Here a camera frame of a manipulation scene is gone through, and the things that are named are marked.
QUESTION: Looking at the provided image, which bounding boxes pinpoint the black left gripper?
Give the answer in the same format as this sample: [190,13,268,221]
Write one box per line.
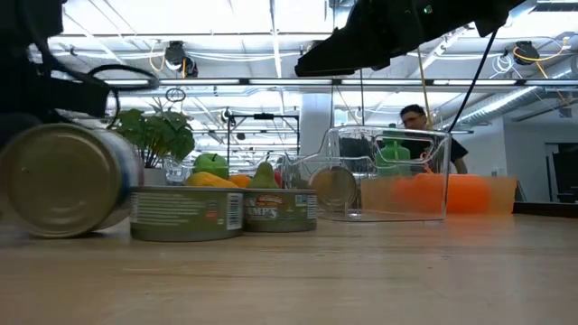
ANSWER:
[0,58,112,153]

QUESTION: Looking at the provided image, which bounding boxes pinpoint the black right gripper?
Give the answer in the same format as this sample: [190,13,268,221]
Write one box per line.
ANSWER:
[294,0,434,79]

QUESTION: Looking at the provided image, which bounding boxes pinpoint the blue label tin can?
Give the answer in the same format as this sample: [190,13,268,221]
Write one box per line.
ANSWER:
[0,122,142,240]

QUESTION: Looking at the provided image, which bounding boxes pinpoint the green plastic bottle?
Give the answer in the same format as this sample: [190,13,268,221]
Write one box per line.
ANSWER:
[376,137,412,178]

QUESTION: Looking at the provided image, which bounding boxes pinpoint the silver lid tin can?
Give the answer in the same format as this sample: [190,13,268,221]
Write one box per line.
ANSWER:
[308,164,360,210]

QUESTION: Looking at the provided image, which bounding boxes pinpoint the green pear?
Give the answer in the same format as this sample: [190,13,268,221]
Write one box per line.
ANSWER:
[247,161,281,190]

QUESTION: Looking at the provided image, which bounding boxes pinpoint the orange fruit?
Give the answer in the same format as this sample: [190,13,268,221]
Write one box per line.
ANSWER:
[228,173,253,190]

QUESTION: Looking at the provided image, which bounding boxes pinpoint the green label tin can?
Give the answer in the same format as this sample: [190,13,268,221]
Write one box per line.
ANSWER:
[242,188,319,234]
[129,185,246,243]

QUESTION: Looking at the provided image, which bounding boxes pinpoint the green apple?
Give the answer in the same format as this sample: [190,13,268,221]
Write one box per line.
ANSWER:
[192,153,231,181]

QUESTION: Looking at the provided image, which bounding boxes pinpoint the yellow mango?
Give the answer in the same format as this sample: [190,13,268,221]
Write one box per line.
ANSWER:
[184,171,240,190]

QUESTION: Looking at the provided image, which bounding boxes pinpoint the orange plastic bottle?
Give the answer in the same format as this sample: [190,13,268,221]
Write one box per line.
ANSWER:
[390,172,493,215]

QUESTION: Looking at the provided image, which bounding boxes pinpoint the person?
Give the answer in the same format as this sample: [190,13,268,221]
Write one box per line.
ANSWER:
[398,104,470,176]

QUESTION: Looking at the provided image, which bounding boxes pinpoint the long ceiling light strip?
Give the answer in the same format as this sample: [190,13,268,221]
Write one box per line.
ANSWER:
[103,79,578,88]

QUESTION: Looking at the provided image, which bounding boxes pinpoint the green potted plant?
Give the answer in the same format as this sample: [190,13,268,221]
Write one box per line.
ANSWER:
[109,107,197,188]

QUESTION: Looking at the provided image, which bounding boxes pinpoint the orange translucent plastic bin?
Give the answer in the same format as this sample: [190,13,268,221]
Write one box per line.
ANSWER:
[360,173,518,216]

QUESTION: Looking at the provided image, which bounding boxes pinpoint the yellow hanging cable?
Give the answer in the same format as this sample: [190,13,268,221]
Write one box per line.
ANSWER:
[415,47,434,131]

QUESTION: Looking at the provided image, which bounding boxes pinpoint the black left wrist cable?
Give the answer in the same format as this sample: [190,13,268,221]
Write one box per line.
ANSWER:
[87,63,161,130]

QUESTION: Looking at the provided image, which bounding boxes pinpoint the black hanging cable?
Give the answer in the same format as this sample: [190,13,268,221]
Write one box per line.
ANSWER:
[448,27,499,133]

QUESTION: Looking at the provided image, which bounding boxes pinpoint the silver ventilation duct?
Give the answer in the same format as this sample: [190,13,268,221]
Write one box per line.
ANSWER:
[444,85,541,132]

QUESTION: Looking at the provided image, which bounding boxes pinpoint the black ceiling cable reel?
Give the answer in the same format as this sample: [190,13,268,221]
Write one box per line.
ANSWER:
[513,40,542,67]
[163,40,200,79]

